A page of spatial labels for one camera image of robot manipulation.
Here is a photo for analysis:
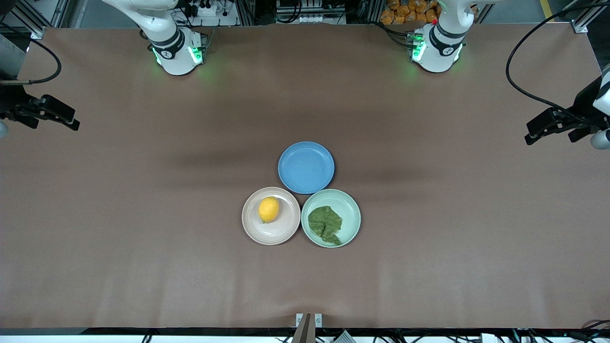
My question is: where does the yellow lemon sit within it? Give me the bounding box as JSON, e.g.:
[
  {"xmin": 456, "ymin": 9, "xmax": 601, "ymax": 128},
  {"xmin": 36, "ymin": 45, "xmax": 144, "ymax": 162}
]
[{"xmin": 258, "ymin": 196, "xmax": 280, "ymax": 223}]

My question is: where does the green lettuce leaf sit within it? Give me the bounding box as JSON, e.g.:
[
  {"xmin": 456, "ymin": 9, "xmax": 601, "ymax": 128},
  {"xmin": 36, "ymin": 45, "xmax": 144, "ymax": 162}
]
[{"xmin": 308, "ymin": 205, "xmax": 344, "ymax": 246}]

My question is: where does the white power strip with plugs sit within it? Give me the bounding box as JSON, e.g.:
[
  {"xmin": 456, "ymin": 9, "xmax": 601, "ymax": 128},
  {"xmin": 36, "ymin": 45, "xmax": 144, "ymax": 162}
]
[{"xmin": 176, "ymin": 0, "xmax": 239, "ymax": 27}]

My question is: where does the bag of oranges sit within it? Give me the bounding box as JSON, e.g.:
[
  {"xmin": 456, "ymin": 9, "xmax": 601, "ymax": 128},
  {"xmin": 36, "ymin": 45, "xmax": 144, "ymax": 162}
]
[{"xmin": 380, "ymin": 0, "xmax": 441, "ymax": 25}]

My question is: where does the mint green plate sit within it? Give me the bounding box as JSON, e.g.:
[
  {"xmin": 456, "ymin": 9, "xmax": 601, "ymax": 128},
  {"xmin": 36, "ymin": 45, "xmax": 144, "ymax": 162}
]
[{"xmin": 301, "ymin": 189, "xmax": 362, "ymax": 249}]

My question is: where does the blue plate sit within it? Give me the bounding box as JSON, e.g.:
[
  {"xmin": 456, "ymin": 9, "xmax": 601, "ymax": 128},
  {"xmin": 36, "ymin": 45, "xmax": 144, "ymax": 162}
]
[{"xmin": 278, "ymin": 141, "xmax": 335, "ymax": 195}]

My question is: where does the beige plate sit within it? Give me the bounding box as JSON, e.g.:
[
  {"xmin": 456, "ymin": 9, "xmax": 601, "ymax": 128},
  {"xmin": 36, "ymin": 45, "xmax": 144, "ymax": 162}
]
[{"xmin": 242, "ymin": 187, "xmax": 301, "ymax": 246}]

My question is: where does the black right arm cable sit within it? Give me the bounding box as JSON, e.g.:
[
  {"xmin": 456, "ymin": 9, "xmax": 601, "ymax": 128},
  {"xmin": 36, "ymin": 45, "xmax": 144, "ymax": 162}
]
[{"xmin": 0, "ymin": 21, "xmax": 62, "ymax": 85}]

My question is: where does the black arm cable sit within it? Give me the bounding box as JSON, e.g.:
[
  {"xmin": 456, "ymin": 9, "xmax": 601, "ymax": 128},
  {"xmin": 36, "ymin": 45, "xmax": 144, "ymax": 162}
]
[
  {"xmin": 0, "ymin": 21, "xmax": 62, "ymax": 85},
  {"xmin": 505, "ymin": 0, "xmax": 610, "ymax": 117}
]

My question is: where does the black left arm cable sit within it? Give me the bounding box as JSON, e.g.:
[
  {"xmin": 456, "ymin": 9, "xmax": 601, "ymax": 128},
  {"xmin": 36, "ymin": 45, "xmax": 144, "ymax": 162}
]
[{"xmin": 505, "ymin": 0, "xmax": 610, "ymax": 117}]

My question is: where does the aluminium frame profile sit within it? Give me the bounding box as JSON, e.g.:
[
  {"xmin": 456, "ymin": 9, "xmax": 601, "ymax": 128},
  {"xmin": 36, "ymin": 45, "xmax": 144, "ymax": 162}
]
[
  {"xmin": 558, "ymin": 0, "xmax": 602, "ymax": 34},
  {"xmin": 14, "ymin": 0, "xmax": 72, "ymax": 40}
]

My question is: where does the white metal bracket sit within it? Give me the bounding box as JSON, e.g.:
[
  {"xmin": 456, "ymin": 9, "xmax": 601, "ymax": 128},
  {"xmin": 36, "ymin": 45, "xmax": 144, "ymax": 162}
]
[{"xmin": 292, "ymin": 313, "xmax": 323, "ymax": 343}]

